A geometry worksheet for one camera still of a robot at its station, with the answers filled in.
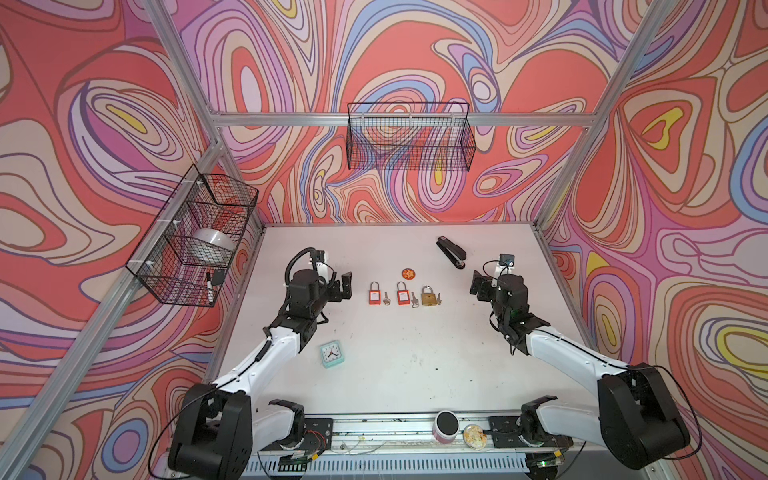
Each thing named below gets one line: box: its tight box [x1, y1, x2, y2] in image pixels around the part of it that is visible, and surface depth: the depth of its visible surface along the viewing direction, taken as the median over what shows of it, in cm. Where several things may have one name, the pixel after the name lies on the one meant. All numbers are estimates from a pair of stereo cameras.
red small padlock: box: [369, 281, 381, 305], surface depth 100 cm
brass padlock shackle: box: [421, 285, 437, 306], surface depth 100 cm
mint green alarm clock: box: [319, 340, 345, 369], surface depth 86 cm
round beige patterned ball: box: [463, 424, 488, 450], surface depth 75 cm
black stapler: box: [436, 236, 467, 269], surface depth 110 cm
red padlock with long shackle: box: [397, 281, 410, 306], surface depth 100 cm
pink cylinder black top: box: [433, 410, 460, 444], surface depth 72 cm
